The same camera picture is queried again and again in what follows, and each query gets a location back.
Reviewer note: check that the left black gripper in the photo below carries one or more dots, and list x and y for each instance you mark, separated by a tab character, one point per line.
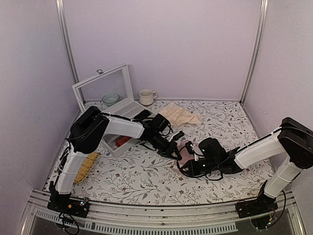
170	151

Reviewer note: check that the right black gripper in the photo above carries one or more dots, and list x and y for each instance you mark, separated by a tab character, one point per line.
193	169

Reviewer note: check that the pink and white underwear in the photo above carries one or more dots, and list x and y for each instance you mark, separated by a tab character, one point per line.
184	152

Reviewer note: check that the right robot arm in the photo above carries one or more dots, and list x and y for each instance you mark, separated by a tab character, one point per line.
291	138

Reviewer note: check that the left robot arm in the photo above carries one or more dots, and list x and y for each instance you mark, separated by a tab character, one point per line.
89	129

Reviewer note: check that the cream beige underwear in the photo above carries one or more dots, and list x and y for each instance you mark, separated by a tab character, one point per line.
178	116

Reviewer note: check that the floral patterned table mat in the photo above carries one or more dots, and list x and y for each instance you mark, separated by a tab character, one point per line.
142	177

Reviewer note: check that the black rolled garment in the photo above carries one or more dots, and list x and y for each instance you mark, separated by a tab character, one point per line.
143	115

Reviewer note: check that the red rolled garment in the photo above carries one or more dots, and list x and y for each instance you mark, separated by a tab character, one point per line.
121	141

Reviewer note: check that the white divided organizer box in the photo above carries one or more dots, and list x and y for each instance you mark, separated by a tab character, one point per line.
118	127

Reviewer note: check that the white ceramic mug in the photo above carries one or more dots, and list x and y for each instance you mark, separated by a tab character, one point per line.
146	97

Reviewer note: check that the clear glass bowl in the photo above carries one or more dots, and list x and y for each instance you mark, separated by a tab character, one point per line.
110	99

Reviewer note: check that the woven bamboo tray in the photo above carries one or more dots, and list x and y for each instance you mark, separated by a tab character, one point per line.
86	167

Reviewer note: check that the white framed glass lid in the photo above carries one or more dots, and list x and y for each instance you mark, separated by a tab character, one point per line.
94	88

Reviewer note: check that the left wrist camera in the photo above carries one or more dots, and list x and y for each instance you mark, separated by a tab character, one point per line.
160	123

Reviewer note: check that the aluminium front rail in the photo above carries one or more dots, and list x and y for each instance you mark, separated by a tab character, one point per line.
116	219

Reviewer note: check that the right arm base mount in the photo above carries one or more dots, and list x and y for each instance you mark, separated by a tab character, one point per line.
261	204

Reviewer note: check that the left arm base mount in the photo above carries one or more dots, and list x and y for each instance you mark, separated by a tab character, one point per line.
64	203

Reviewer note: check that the right aluminium corner post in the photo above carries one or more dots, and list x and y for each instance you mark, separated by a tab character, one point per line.
257	45

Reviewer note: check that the aluminium corner post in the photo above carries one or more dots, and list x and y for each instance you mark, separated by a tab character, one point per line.
66	40
257	45

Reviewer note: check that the left aluminium corner post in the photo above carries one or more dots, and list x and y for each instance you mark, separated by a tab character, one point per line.
66	40

